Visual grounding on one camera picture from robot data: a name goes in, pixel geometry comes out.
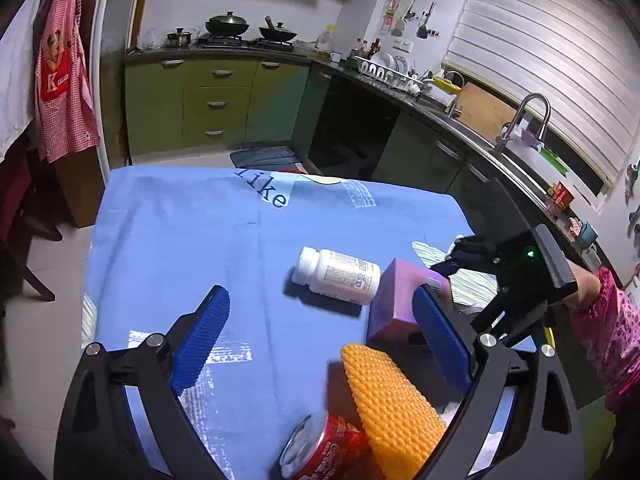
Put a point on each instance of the red canister on counter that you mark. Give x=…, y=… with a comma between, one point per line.
x=560, y=196

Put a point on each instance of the red soda can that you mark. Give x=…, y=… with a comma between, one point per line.
x=323, y=446

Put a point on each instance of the blue tablecloth with star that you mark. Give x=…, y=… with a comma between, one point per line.
x=164, y=236

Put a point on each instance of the orange foam net sleeve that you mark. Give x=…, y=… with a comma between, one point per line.
x=402, y=427

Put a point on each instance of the teal mug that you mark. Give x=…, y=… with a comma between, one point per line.
x=587, y=235

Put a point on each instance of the pink patterned sleeve forearm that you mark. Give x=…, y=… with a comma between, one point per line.
x=608, y=329

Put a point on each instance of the white dish rack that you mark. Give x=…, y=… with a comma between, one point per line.
x=382, y=68

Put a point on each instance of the person's right hand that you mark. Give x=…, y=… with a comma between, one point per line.
x=588, y=289

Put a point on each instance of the wooden cutting board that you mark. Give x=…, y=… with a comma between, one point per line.
x=482, y=112

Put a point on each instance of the blue floor mat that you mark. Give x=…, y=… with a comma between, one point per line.
x=270, y=158

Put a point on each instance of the pink purple box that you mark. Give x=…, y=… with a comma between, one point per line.
x=390, y=316

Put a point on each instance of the black wok with lid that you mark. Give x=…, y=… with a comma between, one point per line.
x=227, y=25

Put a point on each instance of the white pill bottle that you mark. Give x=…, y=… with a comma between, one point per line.
x=335, y=275

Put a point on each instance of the green lower cabinets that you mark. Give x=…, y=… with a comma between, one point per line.
x=211, y=102

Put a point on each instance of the small steel pot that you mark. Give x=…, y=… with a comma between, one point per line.
x=179, y=38

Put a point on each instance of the red checked apron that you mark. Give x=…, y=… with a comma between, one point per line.
x=64, y=105

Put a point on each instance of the black frying pan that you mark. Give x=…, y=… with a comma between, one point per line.
x=276, y=32

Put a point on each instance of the white window blind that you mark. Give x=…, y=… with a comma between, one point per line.
x=579, y=54

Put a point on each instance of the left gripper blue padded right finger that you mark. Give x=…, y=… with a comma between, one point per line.
x=447, y=334

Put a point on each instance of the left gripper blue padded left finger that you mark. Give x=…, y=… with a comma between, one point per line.
x=195, y=346

